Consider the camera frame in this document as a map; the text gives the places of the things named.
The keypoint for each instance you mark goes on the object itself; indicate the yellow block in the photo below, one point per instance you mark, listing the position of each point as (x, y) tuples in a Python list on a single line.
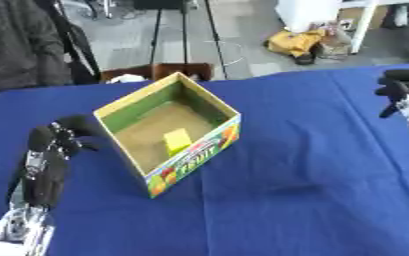
[(177, 141)]

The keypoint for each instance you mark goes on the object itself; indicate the yellow bag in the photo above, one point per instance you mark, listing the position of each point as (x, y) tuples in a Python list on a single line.
[(294, 42)]

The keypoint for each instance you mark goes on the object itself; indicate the white table leg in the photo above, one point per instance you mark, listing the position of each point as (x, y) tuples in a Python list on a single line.
[(365, 26)]

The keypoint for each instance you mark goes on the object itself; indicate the person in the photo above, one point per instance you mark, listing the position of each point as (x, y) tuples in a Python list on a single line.
[(21, 43)]

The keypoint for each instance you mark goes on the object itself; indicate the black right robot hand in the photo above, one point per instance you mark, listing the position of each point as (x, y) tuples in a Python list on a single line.
[(401, 90)]

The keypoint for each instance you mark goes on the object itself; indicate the cardboard box with green inside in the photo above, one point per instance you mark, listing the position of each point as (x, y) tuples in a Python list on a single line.
[(172, 133)]

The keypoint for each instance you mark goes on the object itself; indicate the black tripod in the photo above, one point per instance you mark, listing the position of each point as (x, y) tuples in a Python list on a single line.
[(184, 33)]

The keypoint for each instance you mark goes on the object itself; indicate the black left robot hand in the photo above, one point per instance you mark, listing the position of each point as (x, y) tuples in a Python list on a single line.
[(43, 176)]

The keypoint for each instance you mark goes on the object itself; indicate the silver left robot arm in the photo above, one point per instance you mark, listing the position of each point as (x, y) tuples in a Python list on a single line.
[(18, 230)]

